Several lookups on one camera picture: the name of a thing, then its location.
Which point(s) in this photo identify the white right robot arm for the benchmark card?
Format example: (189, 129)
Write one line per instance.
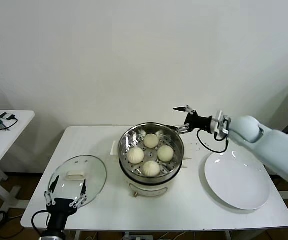
(271, 145)

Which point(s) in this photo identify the stainless steel steamer basket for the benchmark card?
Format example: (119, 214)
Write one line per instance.
(174, 140)

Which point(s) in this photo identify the white power strip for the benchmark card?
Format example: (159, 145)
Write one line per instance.
(140, 237)

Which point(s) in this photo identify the white side table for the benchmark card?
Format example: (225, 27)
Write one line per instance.
(11, 140)

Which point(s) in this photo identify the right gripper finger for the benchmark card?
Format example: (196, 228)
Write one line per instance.
(186, 109)
(181, 128)

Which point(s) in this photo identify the small black white device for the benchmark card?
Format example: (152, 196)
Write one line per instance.
(6, 115)

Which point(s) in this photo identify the white steamed baozi bun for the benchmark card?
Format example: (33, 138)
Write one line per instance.
(135, 155)
(151, 169)
(151, 140)
(165, 153)

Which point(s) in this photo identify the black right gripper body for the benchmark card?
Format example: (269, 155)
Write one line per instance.
(199, 122)

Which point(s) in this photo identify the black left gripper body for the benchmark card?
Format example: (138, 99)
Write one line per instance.
(59, 210)

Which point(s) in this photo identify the large white plate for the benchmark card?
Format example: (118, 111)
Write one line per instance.
(234, 180)

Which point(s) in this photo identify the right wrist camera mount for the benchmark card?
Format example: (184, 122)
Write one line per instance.
(221, 123)

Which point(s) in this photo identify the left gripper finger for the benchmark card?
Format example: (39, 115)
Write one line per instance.
(84, 190)
(54, 187)

